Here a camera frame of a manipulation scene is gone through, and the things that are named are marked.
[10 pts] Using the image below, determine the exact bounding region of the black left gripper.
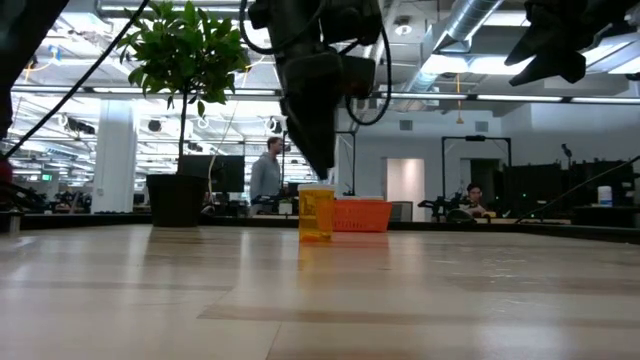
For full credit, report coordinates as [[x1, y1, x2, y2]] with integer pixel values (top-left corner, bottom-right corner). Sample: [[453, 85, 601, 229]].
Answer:
[[273, 43, 347, 181]]

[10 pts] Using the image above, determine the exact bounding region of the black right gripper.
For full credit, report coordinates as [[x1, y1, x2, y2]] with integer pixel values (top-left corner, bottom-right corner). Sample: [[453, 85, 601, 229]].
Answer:
[[504, 0, 640, 88]]

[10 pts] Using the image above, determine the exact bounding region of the orange plastic basket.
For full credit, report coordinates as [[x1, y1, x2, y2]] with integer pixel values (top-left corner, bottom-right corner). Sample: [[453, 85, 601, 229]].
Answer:
[[333, 199, 394, 233]]

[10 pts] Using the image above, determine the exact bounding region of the black monitor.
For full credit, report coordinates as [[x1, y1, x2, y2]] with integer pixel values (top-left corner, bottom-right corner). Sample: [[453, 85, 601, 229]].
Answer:
[[178, 154, 246, 194]]

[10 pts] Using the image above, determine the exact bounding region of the grey mesh chair back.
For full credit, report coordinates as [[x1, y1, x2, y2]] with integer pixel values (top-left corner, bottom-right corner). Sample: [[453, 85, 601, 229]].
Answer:
[[391, 200, 415, 223]]

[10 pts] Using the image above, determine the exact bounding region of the black plant pot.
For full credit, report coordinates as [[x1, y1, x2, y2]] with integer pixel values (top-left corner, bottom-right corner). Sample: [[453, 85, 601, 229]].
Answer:
[[145, 173, 210, 229]]

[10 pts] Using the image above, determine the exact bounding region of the green leafy potted tree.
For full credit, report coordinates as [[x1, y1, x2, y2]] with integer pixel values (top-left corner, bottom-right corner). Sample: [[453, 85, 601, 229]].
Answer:
[[117, 0, 251, 176]]

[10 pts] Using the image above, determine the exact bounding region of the white round pillar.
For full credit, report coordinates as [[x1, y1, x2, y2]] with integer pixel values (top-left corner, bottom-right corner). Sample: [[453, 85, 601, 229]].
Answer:
[[91, 98, 139, 215]]

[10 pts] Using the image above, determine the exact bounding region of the black metal frame stand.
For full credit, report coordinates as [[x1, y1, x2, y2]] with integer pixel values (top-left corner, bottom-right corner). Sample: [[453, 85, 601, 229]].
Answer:
[[335, 129, 358, 197], [440, 134, 513, 216]]

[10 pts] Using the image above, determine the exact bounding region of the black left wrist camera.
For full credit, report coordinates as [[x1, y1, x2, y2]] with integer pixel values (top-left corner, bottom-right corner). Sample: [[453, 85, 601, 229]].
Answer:
[[342, 54, 377, 100]]

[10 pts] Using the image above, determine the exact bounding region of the silver ceiling air duct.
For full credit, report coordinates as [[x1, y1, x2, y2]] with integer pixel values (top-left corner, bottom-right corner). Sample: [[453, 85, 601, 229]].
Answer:
[[399, 0, 506, 94]]

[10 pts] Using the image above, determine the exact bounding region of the black left camera cable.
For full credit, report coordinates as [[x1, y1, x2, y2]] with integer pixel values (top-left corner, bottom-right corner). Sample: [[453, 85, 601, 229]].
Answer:
[[344, 24, 393, 127]]

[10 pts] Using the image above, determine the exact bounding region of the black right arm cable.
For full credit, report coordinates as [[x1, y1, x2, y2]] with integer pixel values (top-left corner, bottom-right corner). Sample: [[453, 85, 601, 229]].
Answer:
[[513, 154, 640, 225]]

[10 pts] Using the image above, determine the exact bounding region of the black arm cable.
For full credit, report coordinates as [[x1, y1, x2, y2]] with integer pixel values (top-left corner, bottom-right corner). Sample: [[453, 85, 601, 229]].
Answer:
[[513, 154, 640, 225], [2, 0, 152, 160]]

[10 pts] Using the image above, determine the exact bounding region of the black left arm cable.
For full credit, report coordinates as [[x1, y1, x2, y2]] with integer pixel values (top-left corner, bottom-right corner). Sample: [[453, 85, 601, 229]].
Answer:
[[2, 0, 152, 160]]

